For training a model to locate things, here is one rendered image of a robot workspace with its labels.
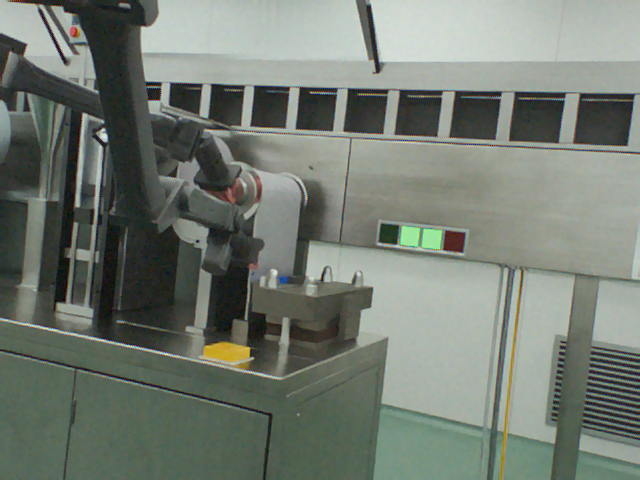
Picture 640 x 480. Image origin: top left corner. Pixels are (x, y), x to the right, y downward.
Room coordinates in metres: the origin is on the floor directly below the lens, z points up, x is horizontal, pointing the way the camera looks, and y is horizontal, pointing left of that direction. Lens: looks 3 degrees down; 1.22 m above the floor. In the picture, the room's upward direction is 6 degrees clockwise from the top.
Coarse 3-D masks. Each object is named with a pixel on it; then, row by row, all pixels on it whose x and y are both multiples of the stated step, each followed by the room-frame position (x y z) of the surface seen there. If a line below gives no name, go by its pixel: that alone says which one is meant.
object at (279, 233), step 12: (264, 216) 1.68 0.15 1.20; (276, 216) 1.74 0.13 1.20; (264, 228) 1.68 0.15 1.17; (276, 228) 1.74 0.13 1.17; (288, 228) 1.81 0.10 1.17; (264, 240) 1.69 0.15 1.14; (276, 240) 1.75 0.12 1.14; (288, 240) 1.81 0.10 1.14; (264, 252) 1.70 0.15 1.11; (276, 252) 1.76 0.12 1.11; (288, 252) 1.82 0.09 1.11; (252, 264) 1.65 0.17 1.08; (264, 264) 1.70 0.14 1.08; (276, 264) 1.76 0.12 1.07; (288, 264) 1.83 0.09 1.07; (252, 276) 1.65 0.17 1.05
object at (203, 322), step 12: (204, 228) 1.66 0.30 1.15; (204, 240) 1.62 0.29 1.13; (204, 252) 1.64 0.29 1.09; (204, 276) 1.64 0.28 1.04; (216, 276) 1.65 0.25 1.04; (204, 288) 1.64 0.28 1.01; (216, 288) 1.66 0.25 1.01; (204, 300) 1.64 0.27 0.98; (216, 300) 1.66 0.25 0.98; (204, 312) 1.64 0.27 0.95; (204, 324) 1.64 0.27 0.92
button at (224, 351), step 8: (216, 344) 1.40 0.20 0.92; (224, 344) 1.41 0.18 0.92; (232, 344) 1.41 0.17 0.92; (208, 352) 1.37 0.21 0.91; (216, 352) 1.36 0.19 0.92; (224, 352) 1.35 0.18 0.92; (232, 352) 1.35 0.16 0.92; (240, 352) 1.37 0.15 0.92; (248, 352) 1.40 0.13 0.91; (224, 360) 1.35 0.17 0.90; (232, 360) 1.35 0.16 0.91
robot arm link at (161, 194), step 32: (128, 0) 0.78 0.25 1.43; (96, 32) 0.81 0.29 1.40; (128, 32) 0.81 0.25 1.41; (96, 64) 0.84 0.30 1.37; (128, 64) 0.84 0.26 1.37; (128, 96) 0.86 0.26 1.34; (128, 128) 0.89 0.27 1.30; (128, 160) 0.92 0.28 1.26; (128, 192) 0.96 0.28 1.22; (160, 192) 1.00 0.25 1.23; (128, 224) 1.00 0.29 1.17; (160, 224) 1.00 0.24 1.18
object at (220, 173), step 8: (216, 160) 1.52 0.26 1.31; (224, 160) 1.54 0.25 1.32; (200, 168) 1.58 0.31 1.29; (208, 168) 1.51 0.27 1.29; (216, 168) 1.52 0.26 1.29; (224, 168) 1.54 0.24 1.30; (232, 168) 1.56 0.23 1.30; (240, 168) 1.56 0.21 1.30; (200, 176) 1.57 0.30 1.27; (208, 176) 1.53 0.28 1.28; (216, 176) 1.53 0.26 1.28; (224, 176) 1.54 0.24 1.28; (232, 176) 1.54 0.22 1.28; (216, 184) 1.54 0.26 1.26; (224, 184) 1.53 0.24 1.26; (232, 184) 1.53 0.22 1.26
